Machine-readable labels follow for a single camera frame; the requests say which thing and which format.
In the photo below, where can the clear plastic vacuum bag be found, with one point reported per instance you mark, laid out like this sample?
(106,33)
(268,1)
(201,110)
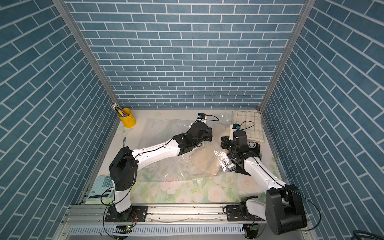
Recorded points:
(199,145)

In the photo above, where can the light green calculator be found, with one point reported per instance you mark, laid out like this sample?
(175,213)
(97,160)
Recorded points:
(102,191)

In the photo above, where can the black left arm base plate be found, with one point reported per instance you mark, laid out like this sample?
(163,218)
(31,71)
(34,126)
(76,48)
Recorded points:
(135,214)

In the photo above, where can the black white knitted scarf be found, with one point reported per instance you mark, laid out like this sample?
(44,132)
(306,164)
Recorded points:
(237,154)

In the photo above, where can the cream checked folded towel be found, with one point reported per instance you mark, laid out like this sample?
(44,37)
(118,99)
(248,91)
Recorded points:
(251,123)

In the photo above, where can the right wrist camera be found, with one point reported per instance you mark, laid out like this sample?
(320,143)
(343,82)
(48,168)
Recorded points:
(233,128)

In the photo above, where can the beige fluffy scarf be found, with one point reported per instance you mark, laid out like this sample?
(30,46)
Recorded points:
(210,157)

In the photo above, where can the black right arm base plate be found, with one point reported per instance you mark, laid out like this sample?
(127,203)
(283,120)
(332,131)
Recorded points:
(235,213)

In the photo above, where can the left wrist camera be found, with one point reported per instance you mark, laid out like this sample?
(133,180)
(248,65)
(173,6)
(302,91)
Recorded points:
(201,117)

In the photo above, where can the floral table mat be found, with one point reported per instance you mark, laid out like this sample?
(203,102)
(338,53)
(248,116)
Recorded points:
(176,180)

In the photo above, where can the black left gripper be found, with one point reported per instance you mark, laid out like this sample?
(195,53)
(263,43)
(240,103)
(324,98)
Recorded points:
(208,131)

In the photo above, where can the yellow pen cup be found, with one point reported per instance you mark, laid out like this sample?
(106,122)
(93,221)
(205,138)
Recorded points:
(127,118)

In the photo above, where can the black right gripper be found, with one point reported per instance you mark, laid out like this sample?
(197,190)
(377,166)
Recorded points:
(225,143)

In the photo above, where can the aluminium front rail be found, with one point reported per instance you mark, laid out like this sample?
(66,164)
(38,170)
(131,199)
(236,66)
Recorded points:
(167,222)

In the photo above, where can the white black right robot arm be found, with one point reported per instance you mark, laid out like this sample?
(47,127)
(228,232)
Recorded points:
(282,208)

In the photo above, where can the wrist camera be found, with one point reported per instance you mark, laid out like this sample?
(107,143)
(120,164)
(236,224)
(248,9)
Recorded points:
(233,128)
(201,117)

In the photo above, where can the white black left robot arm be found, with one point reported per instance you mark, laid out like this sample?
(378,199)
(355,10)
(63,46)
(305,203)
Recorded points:
(126,164)

